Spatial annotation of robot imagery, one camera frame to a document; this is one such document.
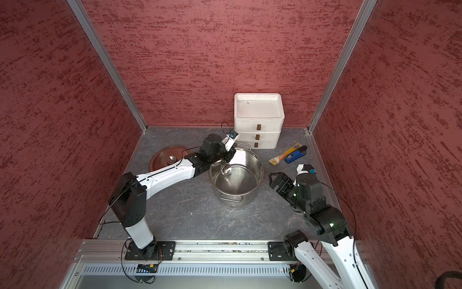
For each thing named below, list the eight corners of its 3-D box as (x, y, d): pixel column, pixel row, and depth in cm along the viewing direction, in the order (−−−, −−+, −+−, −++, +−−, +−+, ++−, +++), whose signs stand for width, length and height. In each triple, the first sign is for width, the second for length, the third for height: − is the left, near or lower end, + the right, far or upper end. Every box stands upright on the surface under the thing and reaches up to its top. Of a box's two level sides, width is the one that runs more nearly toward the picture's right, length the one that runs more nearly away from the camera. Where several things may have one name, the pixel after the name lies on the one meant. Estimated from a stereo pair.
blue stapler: (289, 166, 104) (291, 163, 101) (283, 161, 106) (285, 157, 104) (308, 152, 111) (309, 149, 108) (302, 148, 113) (303, 144, 110)
